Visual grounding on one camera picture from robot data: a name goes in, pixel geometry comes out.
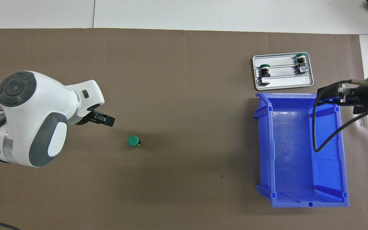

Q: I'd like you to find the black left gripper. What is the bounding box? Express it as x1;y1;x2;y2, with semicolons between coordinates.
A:
75;107;116;127

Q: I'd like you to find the green push button switch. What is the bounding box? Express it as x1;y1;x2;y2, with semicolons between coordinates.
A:
258;64;271;85
294;53;309;74
127;135;142;148

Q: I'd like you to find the grey metal tray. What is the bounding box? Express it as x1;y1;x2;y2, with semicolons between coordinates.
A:
252;52;314;91

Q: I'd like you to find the blue plastic storage bin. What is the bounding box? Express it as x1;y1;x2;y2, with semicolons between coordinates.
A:
253;93;349;208

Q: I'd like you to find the brown paper table mat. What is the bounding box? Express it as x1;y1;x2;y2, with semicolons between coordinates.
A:
0;28;368;230

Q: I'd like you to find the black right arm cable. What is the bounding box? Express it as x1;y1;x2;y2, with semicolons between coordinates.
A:
312;79;368;153

